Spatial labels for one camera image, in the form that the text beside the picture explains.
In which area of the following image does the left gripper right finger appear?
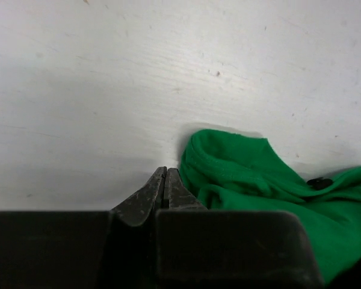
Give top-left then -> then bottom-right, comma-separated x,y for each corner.
155,169 -> 324,288

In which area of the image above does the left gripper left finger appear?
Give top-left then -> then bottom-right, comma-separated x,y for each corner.
0,167 -> 167,288

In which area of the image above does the green t shirt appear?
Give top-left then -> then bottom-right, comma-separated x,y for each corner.
179,129 -> 361,284

